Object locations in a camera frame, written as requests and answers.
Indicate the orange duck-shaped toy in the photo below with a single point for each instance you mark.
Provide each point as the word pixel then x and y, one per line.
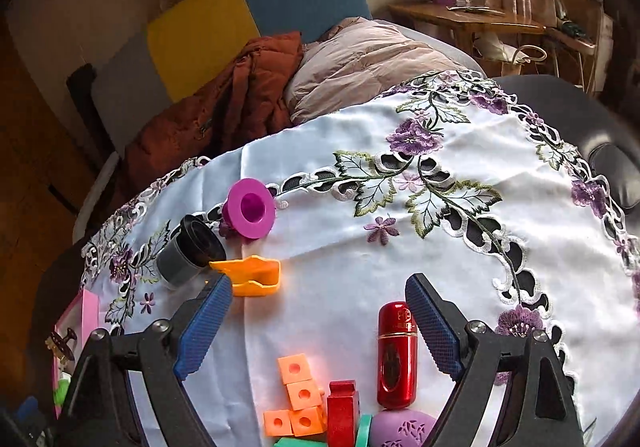
pixel 250 272

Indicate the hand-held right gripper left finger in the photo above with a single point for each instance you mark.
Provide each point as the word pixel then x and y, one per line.
pixel 205 327

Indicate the magenta flanged spool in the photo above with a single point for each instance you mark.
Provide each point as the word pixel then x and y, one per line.
pixel 250 209

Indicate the purple egg-shaped toy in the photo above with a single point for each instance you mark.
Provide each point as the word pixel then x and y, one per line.
pixel 400 429

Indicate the orange linked cubes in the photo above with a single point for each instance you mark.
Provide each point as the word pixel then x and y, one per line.
pixel 305 394

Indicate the red glossy capsule case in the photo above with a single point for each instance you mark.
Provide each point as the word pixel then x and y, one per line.
pixel 395 362

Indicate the grey yellow blue headboard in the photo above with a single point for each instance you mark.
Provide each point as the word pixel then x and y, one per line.
pixel 200 27

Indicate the pale pink quilt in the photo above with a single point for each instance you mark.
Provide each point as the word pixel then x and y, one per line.
pixel 360 62

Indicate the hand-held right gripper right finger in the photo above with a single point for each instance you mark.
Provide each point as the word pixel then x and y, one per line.
pixel 435 327

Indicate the grey and black cup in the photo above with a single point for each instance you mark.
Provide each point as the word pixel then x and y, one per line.
pixel 177 264

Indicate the wooden desk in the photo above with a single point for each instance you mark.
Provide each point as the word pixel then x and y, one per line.
pixel 450 14

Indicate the green plastic toy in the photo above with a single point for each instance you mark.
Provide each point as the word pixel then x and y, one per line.
pixel 62 389

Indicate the pink shallow box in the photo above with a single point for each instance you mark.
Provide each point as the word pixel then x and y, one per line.
pixel 87 312

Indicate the wooden shelf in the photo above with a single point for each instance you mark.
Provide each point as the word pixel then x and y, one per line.
pixel 585 17

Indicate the wooden wardrobe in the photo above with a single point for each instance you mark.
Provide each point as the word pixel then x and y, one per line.
pixel 30 137

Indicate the white embroidered floral tablecloth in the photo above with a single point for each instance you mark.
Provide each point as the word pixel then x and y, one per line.
pixel 350 272

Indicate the rust brown quilted jacket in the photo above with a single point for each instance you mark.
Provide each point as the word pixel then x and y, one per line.
pixel 225 112

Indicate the teal ridged block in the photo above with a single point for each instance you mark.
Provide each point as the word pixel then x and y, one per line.
pixel 362 432

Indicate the red plastic block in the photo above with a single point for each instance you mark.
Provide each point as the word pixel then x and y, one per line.
pixel 342 412

